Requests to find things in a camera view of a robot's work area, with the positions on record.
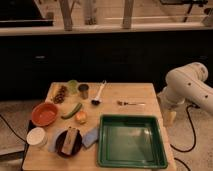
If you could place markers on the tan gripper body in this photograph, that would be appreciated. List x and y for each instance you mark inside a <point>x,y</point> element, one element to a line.
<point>169,115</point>

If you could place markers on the silver fork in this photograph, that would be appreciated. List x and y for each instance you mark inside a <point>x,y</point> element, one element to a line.
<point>123,103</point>

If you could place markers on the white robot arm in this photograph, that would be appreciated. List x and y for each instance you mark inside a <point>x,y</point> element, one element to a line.
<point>185,83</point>

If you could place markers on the green plastic tray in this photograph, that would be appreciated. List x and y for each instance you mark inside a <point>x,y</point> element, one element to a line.
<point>130,141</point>

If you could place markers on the blue cloth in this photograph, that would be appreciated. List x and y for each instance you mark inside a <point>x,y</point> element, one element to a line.
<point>90,137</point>

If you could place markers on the yellow onion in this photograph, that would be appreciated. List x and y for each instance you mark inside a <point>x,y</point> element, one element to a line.
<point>81,117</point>

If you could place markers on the metal cup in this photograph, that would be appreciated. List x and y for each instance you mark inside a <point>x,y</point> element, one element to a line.
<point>84,91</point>

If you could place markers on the green cucumber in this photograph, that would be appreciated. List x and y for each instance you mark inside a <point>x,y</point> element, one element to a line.
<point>73,112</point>

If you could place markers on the green cup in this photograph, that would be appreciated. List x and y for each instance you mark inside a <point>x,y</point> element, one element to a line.
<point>72,86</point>

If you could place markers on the wooden block sponge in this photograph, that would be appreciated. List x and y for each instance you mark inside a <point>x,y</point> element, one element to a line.
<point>69,141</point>

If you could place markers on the dark brown plate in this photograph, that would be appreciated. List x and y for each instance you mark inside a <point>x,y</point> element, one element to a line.
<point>60,141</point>

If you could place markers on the orange bowl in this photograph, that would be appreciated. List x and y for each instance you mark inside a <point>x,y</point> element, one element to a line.
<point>44,114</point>

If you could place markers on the white round container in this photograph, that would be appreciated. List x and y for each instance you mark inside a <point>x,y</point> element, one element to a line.
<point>37,137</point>

